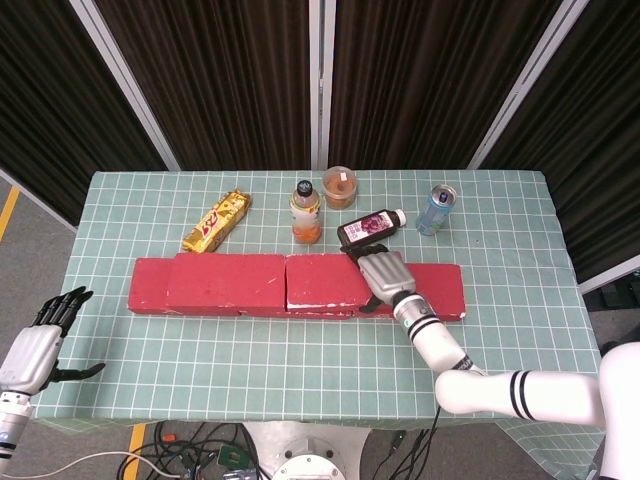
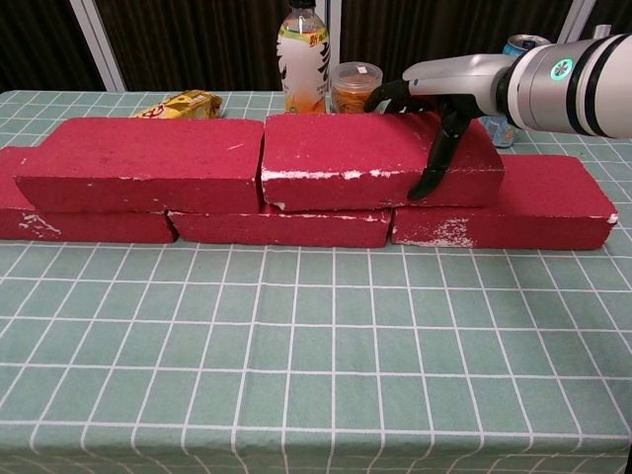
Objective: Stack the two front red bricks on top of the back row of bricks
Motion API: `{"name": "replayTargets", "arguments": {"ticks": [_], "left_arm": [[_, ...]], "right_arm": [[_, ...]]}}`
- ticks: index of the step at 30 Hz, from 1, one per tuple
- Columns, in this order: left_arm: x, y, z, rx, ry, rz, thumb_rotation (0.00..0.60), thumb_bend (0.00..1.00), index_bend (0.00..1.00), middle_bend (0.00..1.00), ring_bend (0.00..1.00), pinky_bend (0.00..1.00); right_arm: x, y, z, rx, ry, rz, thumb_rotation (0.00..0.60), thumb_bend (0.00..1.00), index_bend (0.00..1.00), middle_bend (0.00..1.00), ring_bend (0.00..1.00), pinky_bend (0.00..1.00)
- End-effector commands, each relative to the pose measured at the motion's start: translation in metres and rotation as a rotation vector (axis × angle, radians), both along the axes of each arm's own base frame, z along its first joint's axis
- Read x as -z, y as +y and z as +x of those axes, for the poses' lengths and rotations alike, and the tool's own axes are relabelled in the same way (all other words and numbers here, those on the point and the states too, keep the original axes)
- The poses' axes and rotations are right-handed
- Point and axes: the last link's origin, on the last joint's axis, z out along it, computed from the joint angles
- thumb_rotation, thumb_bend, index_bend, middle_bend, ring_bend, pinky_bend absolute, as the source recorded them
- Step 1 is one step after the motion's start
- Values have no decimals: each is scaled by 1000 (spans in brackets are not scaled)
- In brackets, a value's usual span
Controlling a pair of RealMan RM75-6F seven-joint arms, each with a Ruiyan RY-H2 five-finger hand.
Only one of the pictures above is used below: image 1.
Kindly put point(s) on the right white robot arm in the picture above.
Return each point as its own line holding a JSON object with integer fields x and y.
{"x": 500, "y": 390}

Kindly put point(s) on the orange drink bottle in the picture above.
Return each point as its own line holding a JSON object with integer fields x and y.
{"x": 306, "y": 217}

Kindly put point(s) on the gold biscuit pack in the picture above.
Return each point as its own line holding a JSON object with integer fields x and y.
{"x": 217, "y": 222}

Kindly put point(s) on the dark ribbed partition panel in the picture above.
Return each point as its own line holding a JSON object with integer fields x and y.
{"x": 55, "y": 100}
{"x": 425, "y": 75}
{"x": 590, "y": 150}
{"x": 225, "y": 75}

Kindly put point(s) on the green checked tablecloth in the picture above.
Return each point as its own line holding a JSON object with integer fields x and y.
{"x": 250, "y": 365}

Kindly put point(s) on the small orange connector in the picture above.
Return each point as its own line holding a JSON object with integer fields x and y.
{"x": 170, "y": 438}

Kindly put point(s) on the clear jar of rubber bands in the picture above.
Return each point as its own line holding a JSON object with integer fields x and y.
{"x": 340, "y": 187}

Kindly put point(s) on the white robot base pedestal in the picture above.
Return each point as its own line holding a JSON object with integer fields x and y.
{"x": 307, "y": 450}

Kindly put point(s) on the light blue drink can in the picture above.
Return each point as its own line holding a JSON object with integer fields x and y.
{"x": 436, "y": 212}

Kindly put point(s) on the green circuit board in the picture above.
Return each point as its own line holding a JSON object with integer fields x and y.
{"x": 233, "y": 457}

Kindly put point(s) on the red foam brick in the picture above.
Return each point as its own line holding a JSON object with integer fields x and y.
{"x": 320, "y": 280}
{"x": 147, "y": 287}
{"x": 442, "y": 290}
{"x": 225, "y": 282}

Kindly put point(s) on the dark grape juice bottle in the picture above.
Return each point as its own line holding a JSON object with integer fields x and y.
{"x": 367, "y": 227}

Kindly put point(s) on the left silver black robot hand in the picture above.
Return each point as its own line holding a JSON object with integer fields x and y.
{"x": 30, "y": 355}

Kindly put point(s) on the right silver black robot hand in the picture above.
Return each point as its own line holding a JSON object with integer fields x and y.
{"x": 387, "y": 275}

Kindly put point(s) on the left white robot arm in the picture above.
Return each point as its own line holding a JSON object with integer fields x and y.
{"x": 12, "y": 425}

